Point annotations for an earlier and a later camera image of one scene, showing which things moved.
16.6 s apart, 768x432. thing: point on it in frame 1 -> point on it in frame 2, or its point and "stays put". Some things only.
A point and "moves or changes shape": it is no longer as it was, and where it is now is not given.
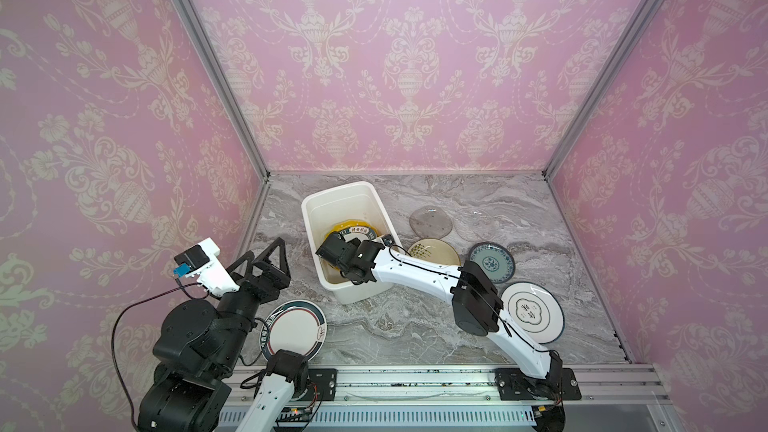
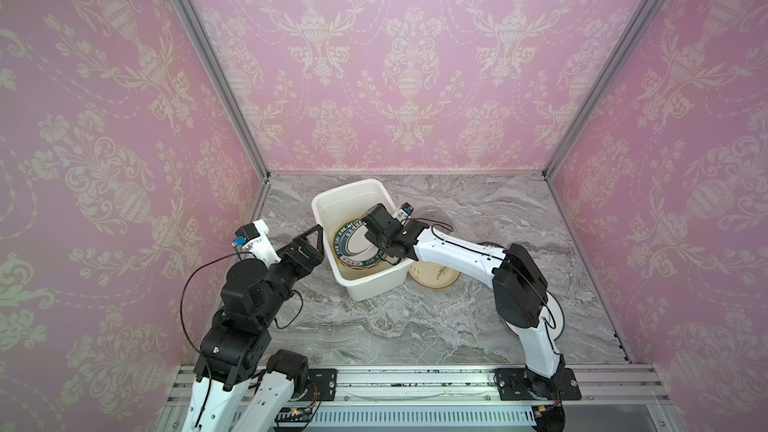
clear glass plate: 430,221 stays put
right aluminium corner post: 614,70 stays put
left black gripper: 268,291 -> 315,256
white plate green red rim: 294,325 moves or changes shape
